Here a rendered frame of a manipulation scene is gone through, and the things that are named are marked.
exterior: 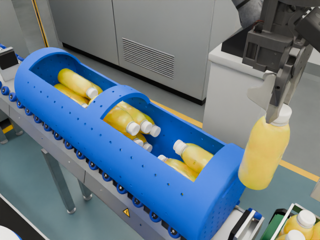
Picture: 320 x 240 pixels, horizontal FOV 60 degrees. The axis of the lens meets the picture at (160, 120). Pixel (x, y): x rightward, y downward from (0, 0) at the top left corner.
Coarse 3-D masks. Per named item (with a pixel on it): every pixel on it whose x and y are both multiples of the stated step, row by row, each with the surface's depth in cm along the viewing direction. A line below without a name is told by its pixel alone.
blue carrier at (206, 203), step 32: (32, 64) 102; (64, 64) 118; (32, 96) 99; (64, 96) 90; (128, 96) 87; (64, 128) 90; (96, 128) 81; (160, 128) 101; (192, 128) 89; (96, 160) 84; (128, 160) 74; (160, 160) 69; (224, 160) 66; (160, 192) 69; (192, 192) 64; (224, 192) 66; (192, 224) 64
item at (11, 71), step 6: (12, 48) 140; (0, 54) 136; (6, 54) 137; (12, 54) 140; (0, 60) 136; (6, 60) 139; (12, 60) 141; (0, 66) 138; (6, 66) 140; (12, 66) 144; (18, 66) 146; (0, 72) 142; (6, 72) 143; (12, 72) 145; (6, 78) 144; (12, 78) 147
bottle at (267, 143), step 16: (256, 128) 51; (272, 128) 49; (288, 128) 49; (256, 144) 51; (272, 144) 49; (256, 160) 53; (272, 160) 52; (240, 176) 59; (256, 176) 56; (272, 176) 57
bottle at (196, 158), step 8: (184, 152) 82; (192, 152) 80; (200, 152) 79; (208, 152) 80; (184, 160) 82; (192, 160) 79; (200, 160) 78; (208, 160) 77; (192, 168) 80; (200, 168) 78
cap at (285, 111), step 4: (284, 104) 49; (284, 108) 48; (288, 108) 48; (280, 112) 47; (284, 112) 47; (288, 112) 47; (280, 116) 47; (284, 116) 47; (288, 116) 47; (276, 120) 48; (280, 120) 47; (284, 120) 47
